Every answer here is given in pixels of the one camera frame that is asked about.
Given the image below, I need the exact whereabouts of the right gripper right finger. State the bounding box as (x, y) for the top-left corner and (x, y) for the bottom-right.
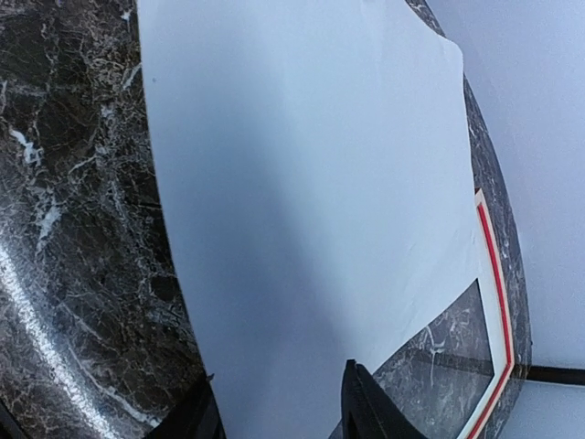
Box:
(341, 359), (426, 439)

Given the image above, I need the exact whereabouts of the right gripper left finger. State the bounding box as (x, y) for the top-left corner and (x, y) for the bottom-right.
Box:
(146, 374), (226, 439)

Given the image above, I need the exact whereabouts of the clear acrylic sheet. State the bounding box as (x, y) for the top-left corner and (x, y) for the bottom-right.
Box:
(328, 278), (495, 439)

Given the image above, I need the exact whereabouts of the white photo mat board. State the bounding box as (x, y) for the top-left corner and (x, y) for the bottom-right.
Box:
(456, 191), (504, 439)

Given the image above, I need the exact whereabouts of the landscape photo print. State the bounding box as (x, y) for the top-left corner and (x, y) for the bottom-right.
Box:
(137, 1), (479, 438)

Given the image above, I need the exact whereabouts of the right black corner post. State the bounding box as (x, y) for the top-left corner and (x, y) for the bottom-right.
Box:
(526, 366), (585, 386)

